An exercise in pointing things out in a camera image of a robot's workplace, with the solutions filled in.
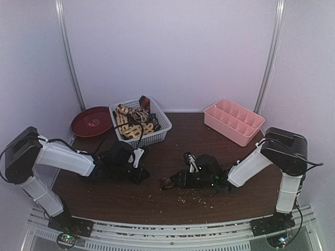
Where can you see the pink divided organizer box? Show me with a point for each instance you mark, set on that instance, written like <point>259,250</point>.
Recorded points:
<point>233,121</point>

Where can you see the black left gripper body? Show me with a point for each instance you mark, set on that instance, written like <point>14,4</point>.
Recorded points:
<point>120,171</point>

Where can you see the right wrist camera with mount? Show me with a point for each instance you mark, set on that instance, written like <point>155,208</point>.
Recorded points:
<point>190,161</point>

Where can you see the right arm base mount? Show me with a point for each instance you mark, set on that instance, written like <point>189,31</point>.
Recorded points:
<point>278,229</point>

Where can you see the grey plastic mesh basket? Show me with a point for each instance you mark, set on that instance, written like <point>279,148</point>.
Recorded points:
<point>161,124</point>

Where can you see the aluminium frame post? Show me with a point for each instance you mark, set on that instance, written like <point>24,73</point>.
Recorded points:
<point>269,67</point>
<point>68,55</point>

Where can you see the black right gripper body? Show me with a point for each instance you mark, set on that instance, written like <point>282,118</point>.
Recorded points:
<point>183,178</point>

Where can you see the dark brown red patterned tie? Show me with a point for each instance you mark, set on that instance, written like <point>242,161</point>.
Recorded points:
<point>167,184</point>

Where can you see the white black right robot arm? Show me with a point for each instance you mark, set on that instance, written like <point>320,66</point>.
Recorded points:
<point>286,150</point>

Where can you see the yellow insect patterned tie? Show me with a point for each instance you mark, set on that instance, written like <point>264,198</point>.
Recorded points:
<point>129,128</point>

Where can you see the red black striped tie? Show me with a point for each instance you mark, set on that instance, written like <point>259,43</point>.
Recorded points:
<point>144,103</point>

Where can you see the left aluminium frame post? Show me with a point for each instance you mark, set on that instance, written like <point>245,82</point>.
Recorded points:
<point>68,55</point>

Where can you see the dark red round plate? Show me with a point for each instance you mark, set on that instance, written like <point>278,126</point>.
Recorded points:
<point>92,122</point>

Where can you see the right aluminium frame post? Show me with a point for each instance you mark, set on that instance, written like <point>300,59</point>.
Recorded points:
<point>269,67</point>

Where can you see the brown cream patterned tie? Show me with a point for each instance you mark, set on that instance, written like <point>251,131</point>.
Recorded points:
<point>139,114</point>

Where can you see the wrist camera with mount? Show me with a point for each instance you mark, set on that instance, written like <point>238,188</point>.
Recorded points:
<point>190,161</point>
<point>137,154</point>

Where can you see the front aluminium rail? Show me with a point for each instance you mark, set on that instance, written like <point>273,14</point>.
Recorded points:
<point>233,235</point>

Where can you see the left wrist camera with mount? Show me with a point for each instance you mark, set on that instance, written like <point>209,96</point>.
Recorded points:
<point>137,154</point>

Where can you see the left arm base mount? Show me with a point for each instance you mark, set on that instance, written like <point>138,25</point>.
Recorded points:
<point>71,229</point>

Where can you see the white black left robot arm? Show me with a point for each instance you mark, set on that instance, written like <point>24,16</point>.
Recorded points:
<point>28,149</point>

